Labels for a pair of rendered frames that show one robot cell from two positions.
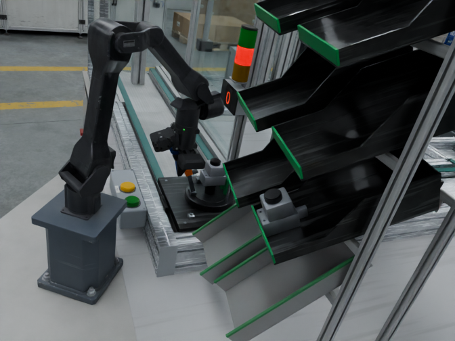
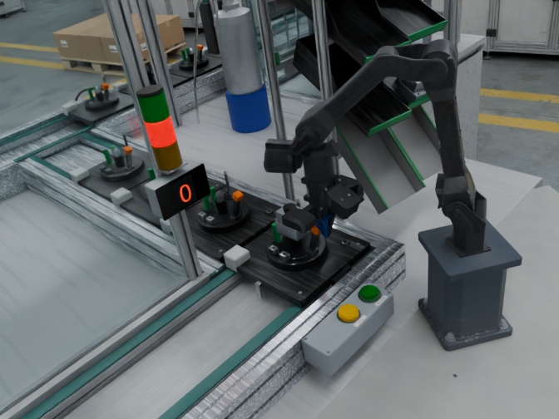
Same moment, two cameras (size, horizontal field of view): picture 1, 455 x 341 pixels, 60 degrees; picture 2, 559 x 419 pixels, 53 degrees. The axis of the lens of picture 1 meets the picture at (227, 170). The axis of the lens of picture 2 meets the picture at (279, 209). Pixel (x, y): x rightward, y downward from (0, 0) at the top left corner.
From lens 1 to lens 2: 1.59 m
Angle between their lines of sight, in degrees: 84
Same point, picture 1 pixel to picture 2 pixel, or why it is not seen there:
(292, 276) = (400, 130)
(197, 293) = not seen: hidden behind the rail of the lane
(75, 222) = (487, 234)
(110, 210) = (444, 230)
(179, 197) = (321, 267)
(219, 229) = (370, 192)
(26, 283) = (520, 344)
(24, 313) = (539, 319)
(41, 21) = not seen: outside the picture
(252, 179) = (373, 114)
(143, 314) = not seen: hidden behind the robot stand
